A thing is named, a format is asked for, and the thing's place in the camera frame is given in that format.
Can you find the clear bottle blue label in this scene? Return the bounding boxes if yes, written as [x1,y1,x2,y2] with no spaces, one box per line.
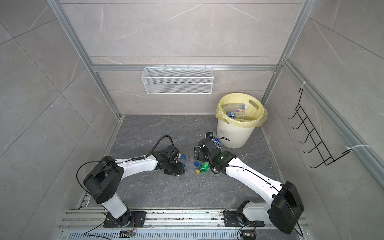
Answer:
[206,132,221,150]

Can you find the pocari bottle white cap front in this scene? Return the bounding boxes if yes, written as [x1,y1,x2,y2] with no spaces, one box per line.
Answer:
[179,155,187,171]

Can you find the green sprite bottle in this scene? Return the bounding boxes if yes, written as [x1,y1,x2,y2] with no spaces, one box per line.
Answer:
[195,162,210,175]

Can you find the pocari sweat bottle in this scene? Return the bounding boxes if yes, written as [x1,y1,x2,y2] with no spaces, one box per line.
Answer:
[227,112,246,119]

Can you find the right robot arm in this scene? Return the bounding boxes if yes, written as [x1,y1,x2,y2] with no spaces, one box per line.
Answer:
[195,137,305,235]

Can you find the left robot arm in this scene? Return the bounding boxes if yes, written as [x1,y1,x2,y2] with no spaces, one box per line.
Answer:
[83,146,186,227]

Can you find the white bin with yellow bag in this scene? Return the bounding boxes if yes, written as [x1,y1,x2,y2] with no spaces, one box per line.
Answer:
[216,93,268,149]

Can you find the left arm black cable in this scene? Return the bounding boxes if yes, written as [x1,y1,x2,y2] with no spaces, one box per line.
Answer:
[145,134,175,158]

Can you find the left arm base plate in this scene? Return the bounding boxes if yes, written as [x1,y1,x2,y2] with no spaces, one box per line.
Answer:
[103,211,147,228]

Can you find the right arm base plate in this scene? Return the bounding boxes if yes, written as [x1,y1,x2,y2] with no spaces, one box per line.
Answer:
[222,210,265,227]

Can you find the white wire mesh basket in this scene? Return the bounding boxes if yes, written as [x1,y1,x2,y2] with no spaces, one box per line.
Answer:
[142,67,214,95]

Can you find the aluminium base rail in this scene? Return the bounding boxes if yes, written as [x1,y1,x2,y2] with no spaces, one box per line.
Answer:
[58,208,313,240]

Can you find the black wire hook rack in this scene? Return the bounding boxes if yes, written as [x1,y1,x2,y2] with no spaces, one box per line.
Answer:
[287,89,353,169]

